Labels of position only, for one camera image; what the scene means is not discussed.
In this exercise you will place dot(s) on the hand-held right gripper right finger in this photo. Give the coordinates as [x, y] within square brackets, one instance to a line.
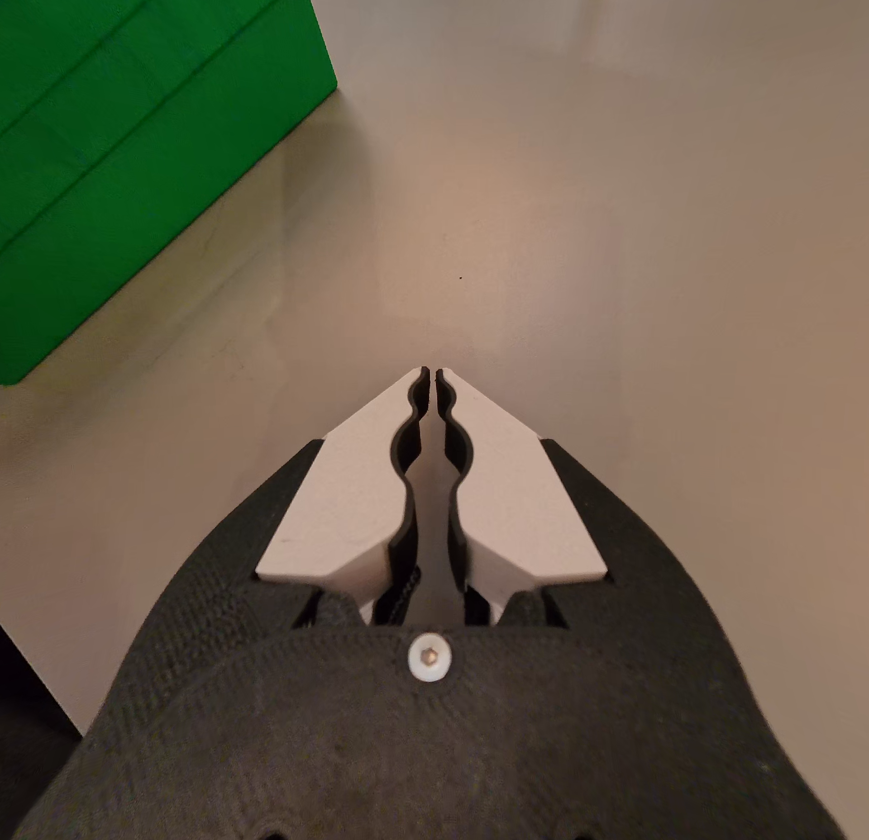
[529, 507]

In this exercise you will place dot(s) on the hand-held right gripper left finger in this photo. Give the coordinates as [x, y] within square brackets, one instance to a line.
[339, 501]

